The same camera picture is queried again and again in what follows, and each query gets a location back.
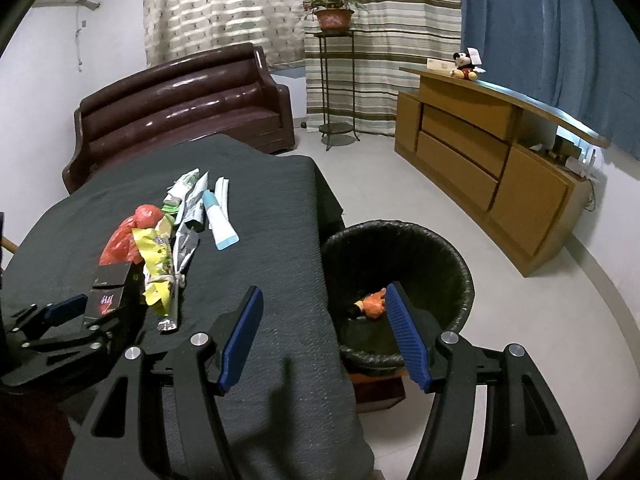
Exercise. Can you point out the dark grey tablecloth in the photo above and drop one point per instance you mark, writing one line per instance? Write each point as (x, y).
(292, 415)

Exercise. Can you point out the beige patterned curtain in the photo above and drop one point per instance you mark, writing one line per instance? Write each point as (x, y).
(176, 28)

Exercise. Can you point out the dark picture frame on shelf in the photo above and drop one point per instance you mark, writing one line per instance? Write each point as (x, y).
(564, 149)

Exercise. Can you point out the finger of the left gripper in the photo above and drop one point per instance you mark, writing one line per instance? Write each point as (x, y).
(60, 319)
(28, 325)

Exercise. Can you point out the yellow snack wrapper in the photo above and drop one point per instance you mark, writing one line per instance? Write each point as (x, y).
(160, 282)

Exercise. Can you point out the wooden sideboard cabinet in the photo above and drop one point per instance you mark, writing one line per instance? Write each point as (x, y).
(497, 154)

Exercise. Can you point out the blue curtain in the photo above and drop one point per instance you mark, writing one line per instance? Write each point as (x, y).
(580, 56)

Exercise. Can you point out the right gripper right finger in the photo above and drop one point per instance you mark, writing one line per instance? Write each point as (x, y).
(526, 435)

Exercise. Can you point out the dark brown leather sofa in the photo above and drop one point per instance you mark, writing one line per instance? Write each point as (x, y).
(226, 91)

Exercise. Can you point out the striped curtain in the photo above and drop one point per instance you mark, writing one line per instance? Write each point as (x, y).
(391, 36)

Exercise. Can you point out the small box on cabinet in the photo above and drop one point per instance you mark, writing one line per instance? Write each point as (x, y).
(443, 67)

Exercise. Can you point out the potted plant terracotta pot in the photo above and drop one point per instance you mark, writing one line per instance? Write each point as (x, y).
(334, 16)

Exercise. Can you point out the Mickey Mouse plush toy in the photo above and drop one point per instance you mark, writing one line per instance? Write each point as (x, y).
(467, 64)

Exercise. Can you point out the white blue toothpaste tube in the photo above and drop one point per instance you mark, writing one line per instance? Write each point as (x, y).
(216, 208)

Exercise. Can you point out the white router on shelf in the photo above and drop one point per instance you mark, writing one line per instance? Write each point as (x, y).
(583, 163)

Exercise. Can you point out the orange plastic bag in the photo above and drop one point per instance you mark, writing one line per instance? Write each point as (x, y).
(371, 306)

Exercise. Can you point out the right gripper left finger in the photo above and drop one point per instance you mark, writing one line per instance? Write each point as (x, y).
(156, 415)

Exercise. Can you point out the black metal plant stand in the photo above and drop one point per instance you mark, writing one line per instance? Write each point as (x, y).
(337, 60)

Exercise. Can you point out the green white wrapper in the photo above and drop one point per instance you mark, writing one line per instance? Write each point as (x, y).
(180, 189)

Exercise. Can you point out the white printed tube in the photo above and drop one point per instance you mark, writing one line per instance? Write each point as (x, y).
(190, 221)

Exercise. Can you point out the dark brown cigarette pack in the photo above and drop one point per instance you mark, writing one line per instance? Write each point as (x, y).
(107, 290)

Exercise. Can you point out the red plastic bag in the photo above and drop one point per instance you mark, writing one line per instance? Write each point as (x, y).
(121, 246)

